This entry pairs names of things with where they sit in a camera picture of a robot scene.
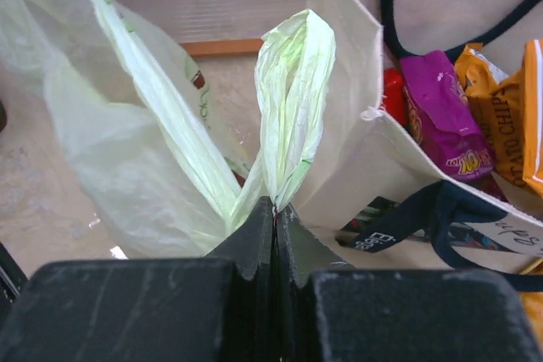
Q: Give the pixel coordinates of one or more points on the yellow tray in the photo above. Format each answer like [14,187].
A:
[532,301]

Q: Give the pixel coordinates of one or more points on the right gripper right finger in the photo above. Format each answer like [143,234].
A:
[332,311]

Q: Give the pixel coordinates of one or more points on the purple snack packet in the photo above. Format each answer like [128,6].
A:
[440,120]

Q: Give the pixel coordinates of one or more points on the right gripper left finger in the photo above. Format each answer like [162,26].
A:
[214,308]

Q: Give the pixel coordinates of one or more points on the orange snack packet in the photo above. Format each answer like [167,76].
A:
[508,110]

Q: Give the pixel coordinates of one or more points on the beige canvas tote bag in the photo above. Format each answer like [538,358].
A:
[364,154]

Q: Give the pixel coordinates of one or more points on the red snack packet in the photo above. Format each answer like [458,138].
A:
[394,100]

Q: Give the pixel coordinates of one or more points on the light green plastic bag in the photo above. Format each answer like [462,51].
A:
[131,111]

